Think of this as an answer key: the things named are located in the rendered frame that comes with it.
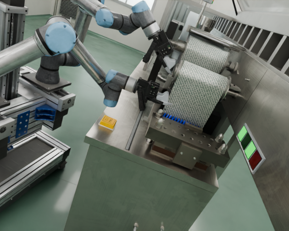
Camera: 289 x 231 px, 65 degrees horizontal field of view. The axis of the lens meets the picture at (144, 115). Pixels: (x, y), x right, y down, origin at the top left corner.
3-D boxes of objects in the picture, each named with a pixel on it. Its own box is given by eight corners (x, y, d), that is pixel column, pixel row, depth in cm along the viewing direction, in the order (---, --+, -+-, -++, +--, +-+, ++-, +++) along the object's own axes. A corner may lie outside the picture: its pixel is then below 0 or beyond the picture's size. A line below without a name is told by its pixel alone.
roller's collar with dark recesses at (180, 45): (174, 48, 139) (178, 38, 136) (182, 52, 139) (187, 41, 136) (173, 50, 133) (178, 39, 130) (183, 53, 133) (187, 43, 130)
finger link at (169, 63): (179, 71, 111) (170, 54, 109) (169, 76, 113) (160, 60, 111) (179, 69, 114) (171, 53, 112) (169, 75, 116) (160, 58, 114)
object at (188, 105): (161, 113, 121) (175, 83, 113) (201, 129, 122) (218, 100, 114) (161, 113, 121) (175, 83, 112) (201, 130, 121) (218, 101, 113)
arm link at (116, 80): (107, 80, 122) (111, 66, 118) (126, 88, 122) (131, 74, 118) (102, 85, 115) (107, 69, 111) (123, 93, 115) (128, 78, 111)
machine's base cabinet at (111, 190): (133, 100, 368) (152, 50, 329) (169, 115, 370) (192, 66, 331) (57, 248, 143) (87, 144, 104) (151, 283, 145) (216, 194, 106)
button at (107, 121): (103, 118, 120) (104, 114, 119) (115, 123, 120) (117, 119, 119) (99, 124, 114) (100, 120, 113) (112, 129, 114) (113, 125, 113)
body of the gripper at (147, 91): (159, 88, 111) (137, 79, 111) (153, 103, 115) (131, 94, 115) (161, 84, 118) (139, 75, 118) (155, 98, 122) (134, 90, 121)
